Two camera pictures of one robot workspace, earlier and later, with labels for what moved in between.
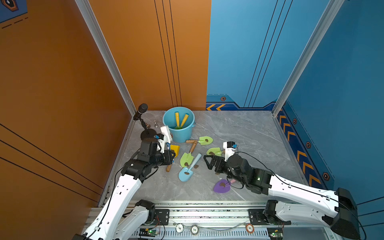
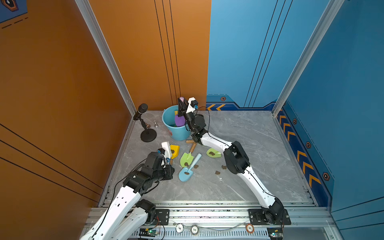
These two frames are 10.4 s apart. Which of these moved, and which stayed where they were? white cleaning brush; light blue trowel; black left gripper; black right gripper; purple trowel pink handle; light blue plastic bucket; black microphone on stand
Moved: black left gripper; purple trowel pink handle; white cleaning brush; black right gripper
Stayed: light blue trowel; black microphone on stand; light blue plastic bucket
